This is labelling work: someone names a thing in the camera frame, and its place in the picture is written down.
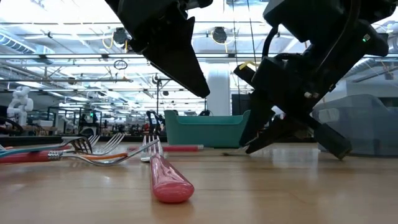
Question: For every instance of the long ceiling light strip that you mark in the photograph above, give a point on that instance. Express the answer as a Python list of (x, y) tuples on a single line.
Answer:
[(77, 56)]

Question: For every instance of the grey translucent plastic bin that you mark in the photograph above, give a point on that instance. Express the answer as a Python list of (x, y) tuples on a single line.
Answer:
[(373, 130)]

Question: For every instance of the teal plastic bin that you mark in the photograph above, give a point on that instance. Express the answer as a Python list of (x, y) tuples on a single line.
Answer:
[(205, 133)]

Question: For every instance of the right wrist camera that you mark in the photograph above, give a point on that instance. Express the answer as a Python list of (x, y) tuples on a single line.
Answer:
[(373, 43)]

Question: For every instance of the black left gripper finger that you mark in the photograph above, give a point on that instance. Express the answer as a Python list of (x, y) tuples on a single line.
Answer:
[(180, 59)]

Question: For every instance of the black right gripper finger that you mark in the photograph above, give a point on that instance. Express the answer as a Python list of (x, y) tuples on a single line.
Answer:
[(256, 118), (280, 133)]

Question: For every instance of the black background robot arm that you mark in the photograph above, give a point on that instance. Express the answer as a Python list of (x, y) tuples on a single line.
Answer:
[(150, 123)]

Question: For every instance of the white column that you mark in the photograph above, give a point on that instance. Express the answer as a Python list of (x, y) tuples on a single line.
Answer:
[(219, 99)]

